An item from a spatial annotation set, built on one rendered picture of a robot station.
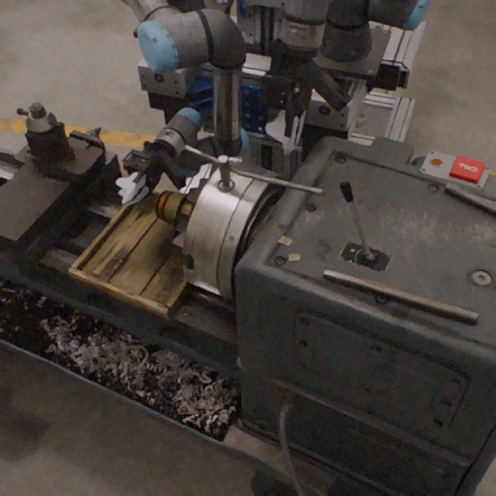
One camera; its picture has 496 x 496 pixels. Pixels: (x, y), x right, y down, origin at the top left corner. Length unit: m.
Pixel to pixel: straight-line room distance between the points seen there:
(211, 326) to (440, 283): 0.62
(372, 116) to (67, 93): 1.67
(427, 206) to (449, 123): 2.25
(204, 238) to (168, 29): 0.48
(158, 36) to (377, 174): 0.58
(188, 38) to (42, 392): 1.56
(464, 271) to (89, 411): 1.65
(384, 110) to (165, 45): 1.90
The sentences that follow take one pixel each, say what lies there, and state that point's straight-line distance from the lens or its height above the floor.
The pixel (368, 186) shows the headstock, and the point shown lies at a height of 1.25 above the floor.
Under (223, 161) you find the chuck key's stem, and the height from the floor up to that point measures 1.32.
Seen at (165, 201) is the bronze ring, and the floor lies 1.11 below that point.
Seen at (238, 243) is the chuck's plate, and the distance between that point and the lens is 1.42.
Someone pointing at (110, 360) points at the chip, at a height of 0.60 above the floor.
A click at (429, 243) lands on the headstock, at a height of 1.26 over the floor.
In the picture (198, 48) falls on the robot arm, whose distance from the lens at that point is 1.61.
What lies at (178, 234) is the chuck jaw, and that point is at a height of 1.11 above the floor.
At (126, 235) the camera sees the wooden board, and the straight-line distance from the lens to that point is 1.87.
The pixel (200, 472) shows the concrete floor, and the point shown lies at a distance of 2.44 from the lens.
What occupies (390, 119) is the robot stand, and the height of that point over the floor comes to 0.23.
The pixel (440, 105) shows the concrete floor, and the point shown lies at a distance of 3.76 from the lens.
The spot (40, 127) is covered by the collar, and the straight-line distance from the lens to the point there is 1.86.
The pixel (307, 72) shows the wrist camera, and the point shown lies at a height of 1.53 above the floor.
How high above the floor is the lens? 2.27
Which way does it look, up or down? 50 degrees down
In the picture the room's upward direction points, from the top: 2 degrees counter-clockwise
